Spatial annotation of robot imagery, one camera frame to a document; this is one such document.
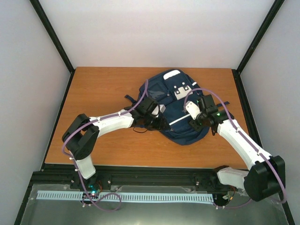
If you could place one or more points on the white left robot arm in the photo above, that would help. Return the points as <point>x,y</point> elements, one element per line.
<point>80,138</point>

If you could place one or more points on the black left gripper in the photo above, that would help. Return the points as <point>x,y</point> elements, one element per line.
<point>160,125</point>

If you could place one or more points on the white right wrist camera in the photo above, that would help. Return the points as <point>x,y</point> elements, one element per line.
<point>192,109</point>

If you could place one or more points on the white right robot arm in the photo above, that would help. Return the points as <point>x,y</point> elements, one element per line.
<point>265,174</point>

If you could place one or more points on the navy blue backpack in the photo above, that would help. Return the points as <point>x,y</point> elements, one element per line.
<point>169,88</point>

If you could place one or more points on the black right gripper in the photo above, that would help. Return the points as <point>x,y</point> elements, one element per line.
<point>196,127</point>

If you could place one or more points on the black aluminium frame rail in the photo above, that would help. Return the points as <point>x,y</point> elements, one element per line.
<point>112,177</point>

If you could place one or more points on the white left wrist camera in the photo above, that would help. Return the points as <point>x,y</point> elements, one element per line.
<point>158,109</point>

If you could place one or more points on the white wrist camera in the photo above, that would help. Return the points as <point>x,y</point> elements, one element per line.
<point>192,109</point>
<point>158,109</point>

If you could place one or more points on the light blue cable duct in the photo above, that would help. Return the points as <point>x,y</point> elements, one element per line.
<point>126,197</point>

